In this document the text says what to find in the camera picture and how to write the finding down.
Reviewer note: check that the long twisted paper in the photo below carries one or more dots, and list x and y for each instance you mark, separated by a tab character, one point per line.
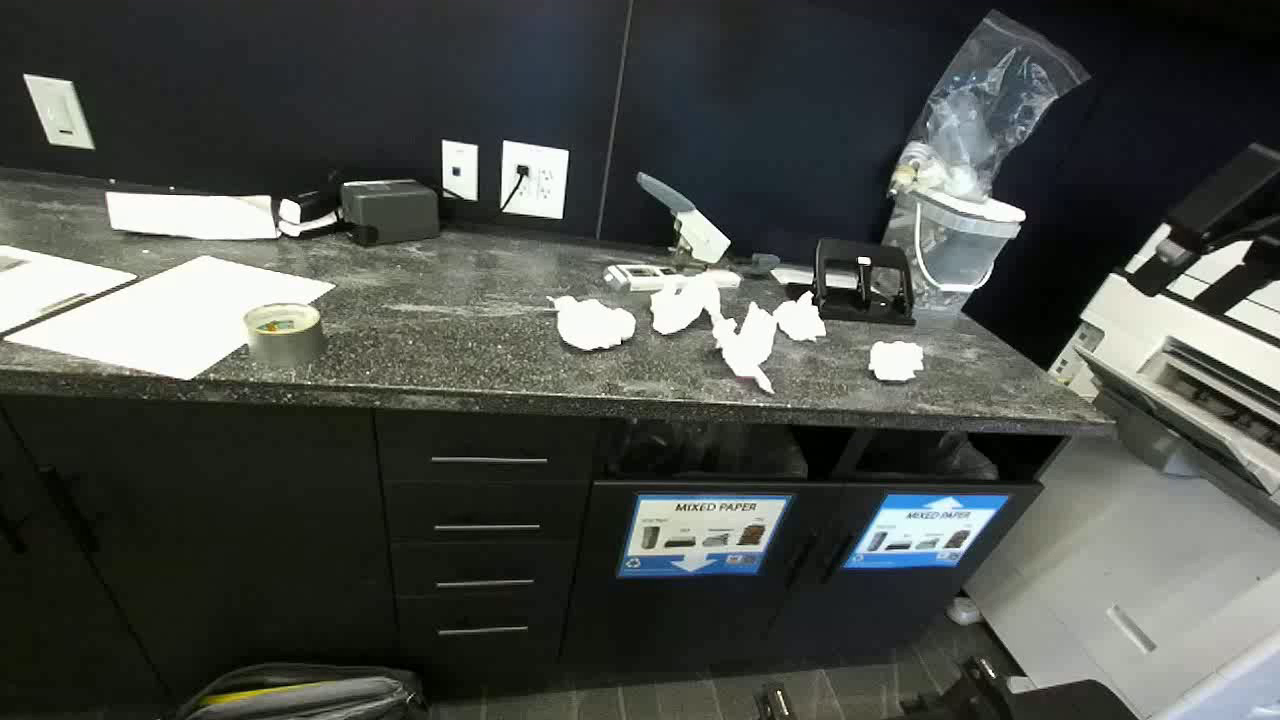
745	346

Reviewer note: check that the small round paper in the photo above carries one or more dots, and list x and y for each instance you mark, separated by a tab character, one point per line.
897	361

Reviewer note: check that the black bin liner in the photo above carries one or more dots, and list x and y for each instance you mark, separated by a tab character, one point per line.
692	456

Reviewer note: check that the wide blue bin label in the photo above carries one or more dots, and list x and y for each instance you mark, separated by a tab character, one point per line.
701	532

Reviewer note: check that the slanted blue bin label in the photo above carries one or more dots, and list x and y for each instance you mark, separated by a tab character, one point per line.
922	531

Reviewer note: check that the wide crumpled white paper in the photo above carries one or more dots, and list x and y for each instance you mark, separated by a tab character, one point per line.
592	326

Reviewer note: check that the crumpled white paper ball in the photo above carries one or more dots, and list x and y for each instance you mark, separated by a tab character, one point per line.
683	305

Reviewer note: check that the flat white desk tool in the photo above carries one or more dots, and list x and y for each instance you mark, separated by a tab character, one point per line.
632	278

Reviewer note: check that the black box device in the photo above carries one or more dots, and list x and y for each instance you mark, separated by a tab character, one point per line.
390	208

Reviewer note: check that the clear plastic container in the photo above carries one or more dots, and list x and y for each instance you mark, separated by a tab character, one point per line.
954	242

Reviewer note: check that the roll of tape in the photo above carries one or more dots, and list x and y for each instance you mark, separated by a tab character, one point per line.
281	326

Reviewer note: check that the small white label device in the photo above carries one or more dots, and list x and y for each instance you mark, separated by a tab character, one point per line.
306	212

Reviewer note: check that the white stand foot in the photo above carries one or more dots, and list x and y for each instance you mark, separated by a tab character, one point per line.
963	613

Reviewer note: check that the clear plastic bag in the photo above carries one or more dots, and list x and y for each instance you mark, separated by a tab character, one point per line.
987	100

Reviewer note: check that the wide black cabinet door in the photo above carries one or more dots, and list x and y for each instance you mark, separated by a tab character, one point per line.
227	532

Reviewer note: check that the white power strip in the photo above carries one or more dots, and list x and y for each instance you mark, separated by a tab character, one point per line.
188	217

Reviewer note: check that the large white paper sheet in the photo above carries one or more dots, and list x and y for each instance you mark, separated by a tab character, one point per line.
167	319

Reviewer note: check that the white office printer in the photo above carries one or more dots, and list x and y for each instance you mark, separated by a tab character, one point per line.
1186	361

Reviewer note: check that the printed white paper sheet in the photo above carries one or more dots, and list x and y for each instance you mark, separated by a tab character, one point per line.
41	286

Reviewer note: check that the narrow black cabinet door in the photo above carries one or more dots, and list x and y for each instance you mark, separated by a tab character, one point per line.
25	602

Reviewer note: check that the wide white wall outlet plate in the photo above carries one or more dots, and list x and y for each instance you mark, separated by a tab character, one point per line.
532	177

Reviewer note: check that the narrow white wall outlet plate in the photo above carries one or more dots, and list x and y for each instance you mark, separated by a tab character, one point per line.
459	169

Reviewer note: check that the white light switch plate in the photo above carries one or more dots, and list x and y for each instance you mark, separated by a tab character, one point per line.
58	108

